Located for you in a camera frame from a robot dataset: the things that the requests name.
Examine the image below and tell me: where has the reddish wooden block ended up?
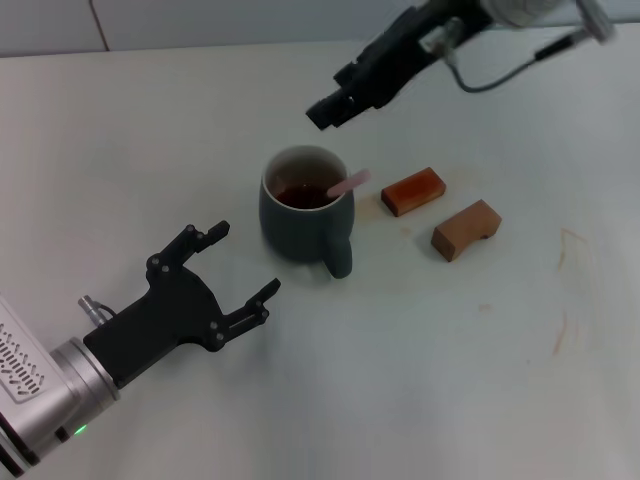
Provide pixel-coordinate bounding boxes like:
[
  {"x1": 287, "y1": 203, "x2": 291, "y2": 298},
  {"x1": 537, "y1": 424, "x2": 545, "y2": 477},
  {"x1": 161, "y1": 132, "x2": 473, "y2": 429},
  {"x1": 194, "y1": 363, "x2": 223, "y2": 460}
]
[{"x1": 380, "y1": 166, "x2": 448, "y2": 218}]

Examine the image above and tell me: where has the grey ceramic cup with tea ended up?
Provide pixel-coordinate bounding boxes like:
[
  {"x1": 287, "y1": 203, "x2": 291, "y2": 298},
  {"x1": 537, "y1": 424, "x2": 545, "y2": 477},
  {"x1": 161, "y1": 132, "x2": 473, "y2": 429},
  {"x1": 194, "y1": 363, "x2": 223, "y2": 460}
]
[{"x1": 258, "y1": 144, "x2": 357, "y2": 280}]

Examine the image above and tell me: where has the light brown wooden rest block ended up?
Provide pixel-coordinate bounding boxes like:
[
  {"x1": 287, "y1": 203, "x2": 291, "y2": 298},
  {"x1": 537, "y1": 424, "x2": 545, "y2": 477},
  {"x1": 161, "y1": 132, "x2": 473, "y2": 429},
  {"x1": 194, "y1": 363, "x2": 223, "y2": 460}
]
[{"x1": 431, "y1": 198, "x2": 503, "y2": 263}]

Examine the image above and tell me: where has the left gripper cable with plug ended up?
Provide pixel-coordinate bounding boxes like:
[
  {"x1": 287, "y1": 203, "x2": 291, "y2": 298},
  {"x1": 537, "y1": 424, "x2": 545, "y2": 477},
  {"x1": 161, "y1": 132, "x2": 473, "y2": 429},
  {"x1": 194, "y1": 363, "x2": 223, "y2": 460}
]
[{"x1": 77, "y1": 294, "x2": 120, "y2": 327}]

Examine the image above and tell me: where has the pink handled metal spoon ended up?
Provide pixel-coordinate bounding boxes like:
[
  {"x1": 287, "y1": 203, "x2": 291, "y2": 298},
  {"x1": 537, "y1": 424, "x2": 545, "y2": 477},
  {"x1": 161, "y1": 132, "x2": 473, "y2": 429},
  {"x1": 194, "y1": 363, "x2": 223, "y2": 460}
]
[{"x1": 326, "y1": 168, "x2": 372, "y2": 199}]

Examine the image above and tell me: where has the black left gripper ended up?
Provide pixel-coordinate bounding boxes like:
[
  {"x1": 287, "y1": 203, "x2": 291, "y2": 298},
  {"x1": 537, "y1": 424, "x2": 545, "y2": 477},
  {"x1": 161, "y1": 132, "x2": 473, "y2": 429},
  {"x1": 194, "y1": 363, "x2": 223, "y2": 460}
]
[{"x1": 82, "y1": 219, "x2": 283, "y2": 390}]

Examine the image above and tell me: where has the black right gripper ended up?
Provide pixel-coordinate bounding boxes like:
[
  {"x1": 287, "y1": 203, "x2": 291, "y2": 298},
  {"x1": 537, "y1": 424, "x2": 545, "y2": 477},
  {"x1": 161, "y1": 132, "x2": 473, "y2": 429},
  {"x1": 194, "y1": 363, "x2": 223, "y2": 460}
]
[{"x1": 305, "y1": 0, "x2": 495, "y2": 133}]

